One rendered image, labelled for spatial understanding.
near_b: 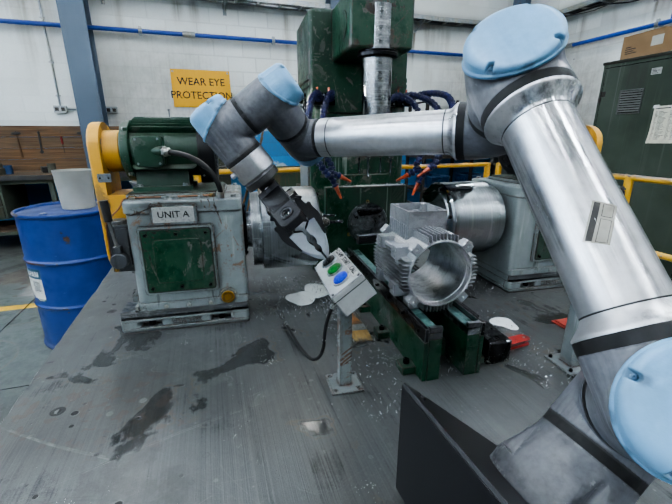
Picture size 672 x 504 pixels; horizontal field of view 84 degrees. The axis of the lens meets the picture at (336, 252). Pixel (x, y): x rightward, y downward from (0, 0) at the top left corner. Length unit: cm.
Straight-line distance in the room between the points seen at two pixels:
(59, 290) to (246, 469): 226
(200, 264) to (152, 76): 533
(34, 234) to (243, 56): 432
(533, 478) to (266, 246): 81
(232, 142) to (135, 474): 57
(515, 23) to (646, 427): 44
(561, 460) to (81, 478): 69
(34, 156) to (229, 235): 541
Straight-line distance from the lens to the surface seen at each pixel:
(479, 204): 129
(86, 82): 607
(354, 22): 124
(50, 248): 276
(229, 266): 108
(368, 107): 123
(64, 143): 624
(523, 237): 139
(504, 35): 55
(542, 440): 56
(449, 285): 97
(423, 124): 69
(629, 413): 40
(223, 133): 71
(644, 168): 429
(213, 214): 105
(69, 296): 283
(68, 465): 83
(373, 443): 74
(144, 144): 107
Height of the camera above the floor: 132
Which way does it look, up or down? 17 degrees down
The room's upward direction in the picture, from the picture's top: straight up
